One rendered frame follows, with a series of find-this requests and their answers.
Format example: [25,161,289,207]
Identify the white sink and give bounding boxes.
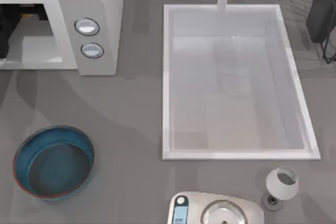
[161,4,322,161]

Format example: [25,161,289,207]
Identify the round microwave knob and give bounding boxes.
[80,42,105,59]
[74,17,100,37]

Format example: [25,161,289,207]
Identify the white kitchen scale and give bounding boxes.
[167,190,265,224]

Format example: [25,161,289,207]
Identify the blue round bowl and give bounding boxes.
[12,125,96,202]

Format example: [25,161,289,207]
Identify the white goblet cup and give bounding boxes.
[261,166,300,212]

